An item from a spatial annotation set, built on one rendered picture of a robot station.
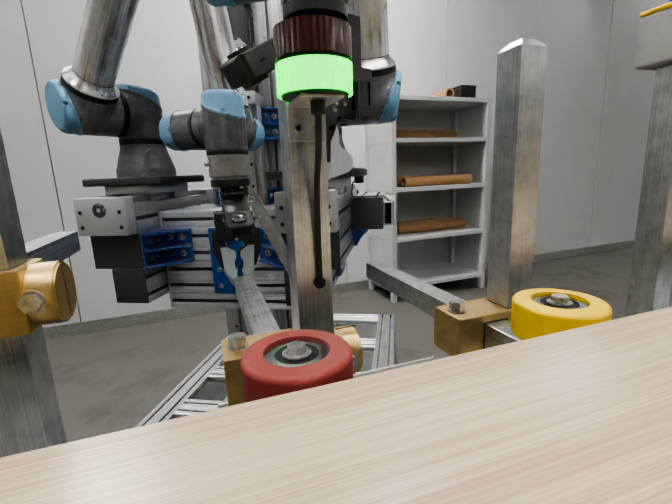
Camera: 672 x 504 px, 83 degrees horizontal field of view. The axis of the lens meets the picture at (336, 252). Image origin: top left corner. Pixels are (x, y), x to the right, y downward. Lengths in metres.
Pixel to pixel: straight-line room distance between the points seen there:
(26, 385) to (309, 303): 0.23
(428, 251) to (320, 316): 3.31
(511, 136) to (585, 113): 4.50
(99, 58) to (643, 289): 1.09
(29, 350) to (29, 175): 2.75
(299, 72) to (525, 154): 0.28
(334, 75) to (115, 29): 0.76
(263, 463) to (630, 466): 0.16
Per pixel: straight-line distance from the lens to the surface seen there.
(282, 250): 0.43
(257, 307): 0.52
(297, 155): 0.35
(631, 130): 5.57
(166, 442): 0.23
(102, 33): 1.02
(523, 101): 0.48
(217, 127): 0.72
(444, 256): 3.78
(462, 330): 0.45
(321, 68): 0.30
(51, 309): 0.36
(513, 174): 0.47
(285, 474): 0.20
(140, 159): 1.14
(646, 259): 0.70
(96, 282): 3.12
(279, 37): 0.32
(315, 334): 0.31
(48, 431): 0.42
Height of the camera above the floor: 1.03
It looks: 12 degrees down
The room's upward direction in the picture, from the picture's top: 2 degrees counter-clockwise
